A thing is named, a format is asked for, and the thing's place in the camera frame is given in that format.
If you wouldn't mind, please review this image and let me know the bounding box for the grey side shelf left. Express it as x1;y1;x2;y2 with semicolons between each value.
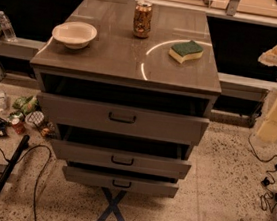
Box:
0;37;45;61

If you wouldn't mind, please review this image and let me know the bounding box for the clear plastic water bottle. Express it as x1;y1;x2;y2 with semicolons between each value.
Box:
0;11;17;42

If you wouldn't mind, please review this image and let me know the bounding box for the green snack bag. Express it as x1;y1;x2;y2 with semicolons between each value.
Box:
12;95;39;115

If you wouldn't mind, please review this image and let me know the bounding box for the small plastic bottle on floor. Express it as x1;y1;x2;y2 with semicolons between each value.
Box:
0;91;8;113

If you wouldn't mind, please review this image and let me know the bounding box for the grey drawer cabinet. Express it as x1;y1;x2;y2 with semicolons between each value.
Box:
15;0;232;204

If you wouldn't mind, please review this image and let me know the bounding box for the middle grey drawer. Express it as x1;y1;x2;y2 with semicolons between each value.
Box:
51;139;191;179

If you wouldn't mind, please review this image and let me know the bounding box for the black bar left floor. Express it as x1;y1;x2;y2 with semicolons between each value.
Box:
0;135;29;192

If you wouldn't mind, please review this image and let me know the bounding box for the blue tape cross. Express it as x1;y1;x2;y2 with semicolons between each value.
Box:
97;188;126;221

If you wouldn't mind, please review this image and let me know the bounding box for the black cable floor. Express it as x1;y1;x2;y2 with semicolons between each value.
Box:
0;119;57;221
239;132;277;213

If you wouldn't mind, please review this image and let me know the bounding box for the top grey drawer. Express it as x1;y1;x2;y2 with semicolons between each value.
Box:
37;92;209;145

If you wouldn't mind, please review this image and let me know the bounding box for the red can on floor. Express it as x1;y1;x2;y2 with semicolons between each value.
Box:
11;118;25;134

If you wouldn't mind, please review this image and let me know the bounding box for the bottom grey drawer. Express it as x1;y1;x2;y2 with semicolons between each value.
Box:
63;166;179;198

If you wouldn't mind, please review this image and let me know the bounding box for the grey drawer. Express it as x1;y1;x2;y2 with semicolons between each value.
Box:
51;139;191;179
37;92;209;145
63;166;179;198

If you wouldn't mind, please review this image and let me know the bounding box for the green and yellow sponge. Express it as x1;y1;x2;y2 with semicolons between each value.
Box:
169;40;204;63

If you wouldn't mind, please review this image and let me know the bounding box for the black cable right floor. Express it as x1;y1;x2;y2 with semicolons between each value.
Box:
239;132;277;213

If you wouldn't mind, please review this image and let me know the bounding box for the white paper bowl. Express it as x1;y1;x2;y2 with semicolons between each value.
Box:
52;21;98;50

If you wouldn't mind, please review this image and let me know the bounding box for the black cable left floor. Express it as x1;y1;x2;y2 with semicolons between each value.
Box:
0;119;57;221

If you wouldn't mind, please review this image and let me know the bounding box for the orange patterned drink can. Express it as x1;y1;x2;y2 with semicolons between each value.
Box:
133;0;153;39

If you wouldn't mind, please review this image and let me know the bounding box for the white patterned cup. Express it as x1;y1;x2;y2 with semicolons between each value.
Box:
25;111;44;127

